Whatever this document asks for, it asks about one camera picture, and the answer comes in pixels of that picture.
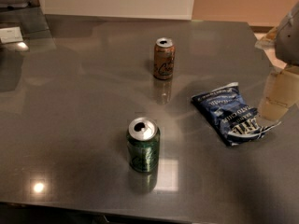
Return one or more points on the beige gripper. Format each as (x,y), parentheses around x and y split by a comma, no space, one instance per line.
(288,39)

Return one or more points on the orange soda can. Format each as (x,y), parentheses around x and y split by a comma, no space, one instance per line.
(164,57)

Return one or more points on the blue chip bag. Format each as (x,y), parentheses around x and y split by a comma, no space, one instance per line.
(227,112)

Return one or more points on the white card on counter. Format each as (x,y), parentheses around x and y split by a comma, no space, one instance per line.
(10,35)

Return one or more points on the green soda can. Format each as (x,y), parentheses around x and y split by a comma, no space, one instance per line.
(143,137)

